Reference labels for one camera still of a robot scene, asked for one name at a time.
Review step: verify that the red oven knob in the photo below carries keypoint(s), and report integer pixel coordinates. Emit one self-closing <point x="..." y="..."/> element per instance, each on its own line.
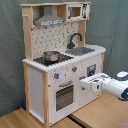
<point x="74" y="69"/>
<point x="56" y="75"/>

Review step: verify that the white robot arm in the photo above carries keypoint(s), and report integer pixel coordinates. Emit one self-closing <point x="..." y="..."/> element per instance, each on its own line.
<point x="118" y="86"/>

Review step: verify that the silver toy pot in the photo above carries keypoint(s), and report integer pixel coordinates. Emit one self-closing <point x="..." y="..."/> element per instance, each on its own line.
<point x="51" y="55"/>

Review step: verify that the black toy faucet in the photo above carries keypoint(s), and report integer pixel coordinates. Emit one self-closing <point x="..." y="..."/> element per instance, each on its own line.
<point x="71" y="45"/>

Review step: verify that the toy microwave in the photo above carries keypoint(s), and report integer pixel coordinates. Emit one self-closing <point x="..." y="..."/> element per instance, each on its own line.
<point x="77" y="11"/>

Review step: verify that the toy oven door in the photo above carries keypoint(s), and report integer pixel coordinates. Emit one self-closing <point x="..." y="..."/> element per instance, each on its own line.
<point x="64" y="95"/>

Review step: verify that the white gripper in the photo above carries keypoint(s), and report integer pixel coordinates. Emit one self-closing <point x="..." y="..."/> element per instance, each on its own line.
<point x="94" y="82"/>

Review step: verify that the grey range hood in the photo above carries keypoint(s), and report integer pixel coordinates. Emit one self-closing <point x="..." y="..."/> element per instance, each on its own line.
<point x="48" y="18"/>

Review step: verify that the grey toy ice dispenser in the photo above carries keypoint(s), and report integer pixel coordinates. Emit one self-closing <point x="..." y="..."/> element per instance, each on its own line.
<point x="91" y="70"/>

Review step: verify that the wooden toy kitchen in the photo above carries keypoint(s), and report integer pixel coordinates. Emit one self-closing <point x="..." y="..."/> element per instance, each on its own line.
<point x="40" y="84"/>

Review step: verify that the black toy stovetop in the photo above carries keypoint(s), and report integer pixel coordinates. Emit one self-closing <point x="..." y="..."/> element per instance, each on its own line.
<point x="42" y="61"/>

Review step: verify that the red right oven knob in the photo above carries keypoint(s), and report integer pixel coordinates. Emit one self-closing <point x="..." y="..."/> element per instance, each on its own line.
<point x="74" y="69"/>

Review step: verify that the grey toy sink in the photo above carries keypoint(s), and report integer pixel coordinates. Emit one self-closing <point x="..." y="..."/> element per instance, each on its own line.
<point x="79" y="51"/>

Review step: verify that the red left oven knob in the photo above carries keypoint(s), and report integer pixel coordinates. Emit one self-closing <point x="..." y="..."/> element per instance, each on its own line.
<point x="56" y="75"/>

